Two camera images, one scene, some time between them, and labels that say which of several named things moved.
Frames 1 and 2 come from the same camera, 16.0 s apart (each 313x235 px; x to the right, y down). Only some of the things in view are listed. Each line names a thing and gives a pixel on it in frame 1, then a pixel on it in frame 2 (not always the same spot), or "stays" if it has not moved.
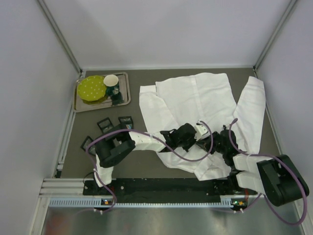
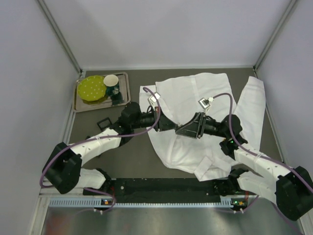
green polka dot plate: (92, 88) stays
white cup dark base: (111, 82) stays
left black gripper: (191, 135) -> (159, 121)
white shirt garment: (197, 119) stays
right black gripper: (211, 141) -> (200, 126)
